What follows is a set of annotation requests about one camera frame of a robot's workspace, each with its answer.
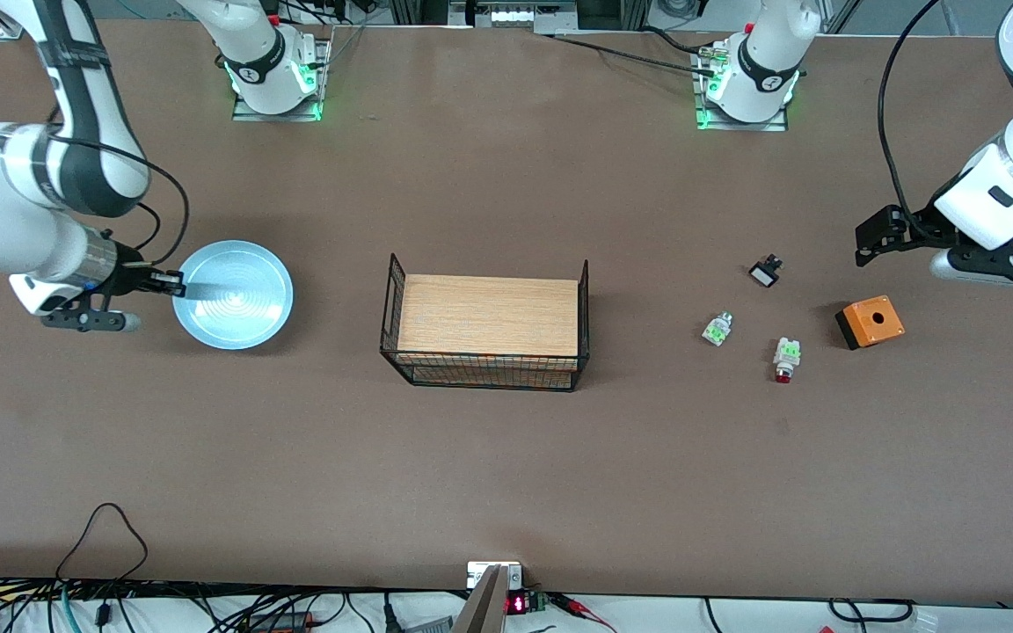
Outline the light blue round plate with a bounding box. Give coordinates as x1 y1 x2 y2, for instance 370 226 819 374
172 240 294 351

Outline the red push button switch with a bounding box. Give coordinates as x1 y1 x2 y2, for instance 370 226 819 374
773 337 803 383

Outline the wooden board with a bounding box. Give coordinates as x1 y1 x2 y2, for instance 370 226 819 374
398 274 579 388

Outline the black power adapter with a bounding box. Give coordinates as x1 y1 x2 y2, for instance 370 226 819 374
247 611 314 632

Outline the grey aluminium bar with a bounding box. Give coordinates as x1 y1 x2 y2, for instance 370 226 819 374
452 565 509 633

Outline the red test clip lead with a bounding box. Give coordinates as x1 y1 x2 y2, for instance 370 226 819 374
558 594 617 632

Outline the orange button enclosure box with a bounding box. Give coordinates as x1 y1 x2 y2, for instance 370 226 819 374
834 295 906 351

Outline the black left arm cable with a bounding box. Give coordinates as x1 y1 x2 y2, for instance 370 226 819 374
877 0 943 238

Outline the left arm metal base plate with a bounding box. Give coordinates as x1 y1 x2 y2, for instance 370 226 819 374
693 44 789 133

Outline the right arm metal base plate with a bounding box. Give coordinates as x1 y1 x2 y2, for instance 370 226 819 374
232 40 324 122

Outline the black looped cable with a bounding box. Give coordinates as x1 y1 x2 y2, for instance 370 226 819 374
56 502 149 583

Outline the black wire basket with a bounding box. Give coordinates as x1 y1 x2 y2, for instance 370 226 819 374
380 253 591 393

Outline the long black table cable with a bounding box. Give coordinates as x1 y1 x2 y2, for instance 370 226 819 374
549 33 718 76

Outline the silver metal bracket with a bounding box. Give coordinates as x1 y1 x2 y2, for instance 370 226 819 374
467 561 523 590

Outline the aluminium frame with white connector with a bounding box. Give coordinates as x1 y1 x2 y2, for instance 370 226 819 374
449 0 578 33

